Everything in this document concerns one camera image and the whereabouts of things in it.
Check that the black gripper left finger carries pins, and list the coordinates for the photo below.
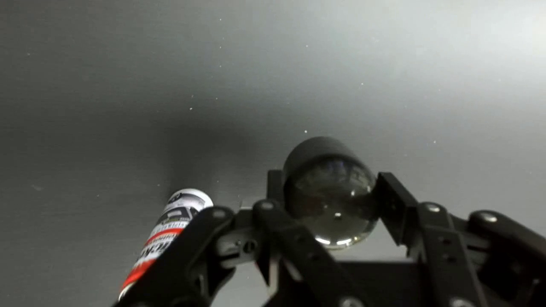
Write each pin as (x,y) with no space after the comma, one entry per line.
(203,257)

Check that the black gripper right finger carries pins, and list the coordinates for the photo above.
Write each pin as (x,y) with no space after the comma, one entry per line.
(484,259)

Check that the red white spray can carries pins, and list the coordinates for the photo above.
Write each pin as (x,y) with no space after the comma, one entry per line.
(175,215)

